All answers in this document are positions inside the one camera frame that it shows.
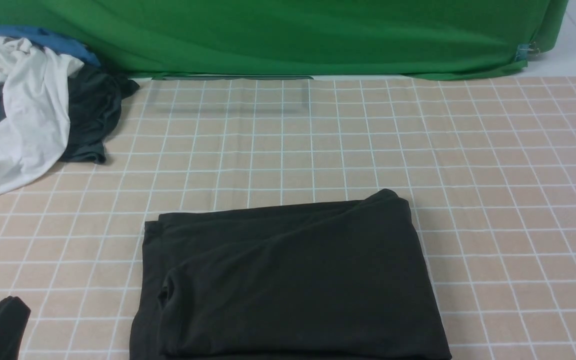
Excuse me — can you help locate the gray long-sleeve top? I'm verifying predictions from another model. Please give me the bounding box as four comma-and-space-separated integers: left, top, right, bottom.
129, 189, 452, 360

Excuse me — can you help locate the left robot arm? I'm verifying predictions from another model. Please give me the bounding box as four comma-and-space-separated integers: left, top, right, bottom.
0, 296, 31, 360

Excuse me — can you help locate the dark gray garment in pile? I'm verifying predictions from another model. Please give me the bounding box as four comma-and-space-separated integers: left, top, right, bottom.
59, 63, 140, 165

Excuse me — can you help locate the green backdrop cloth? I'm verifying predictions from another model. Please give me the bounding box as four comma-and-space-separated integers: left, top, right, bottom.
0, 0, 569, 81

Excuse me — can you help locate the white shirt in pile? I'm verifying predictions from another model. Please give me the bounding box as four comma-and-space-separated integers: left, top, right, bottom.
0, 36, 83, 195

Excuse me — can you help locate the blue binder clip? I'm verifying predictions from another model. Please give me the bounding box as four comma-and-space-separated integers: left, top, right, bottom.
514, 41, 541, 62

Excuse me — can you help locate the blue garment in pile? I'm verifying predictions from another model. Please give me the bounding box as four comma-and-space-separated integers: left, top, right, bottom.
0, 25, 102, 120

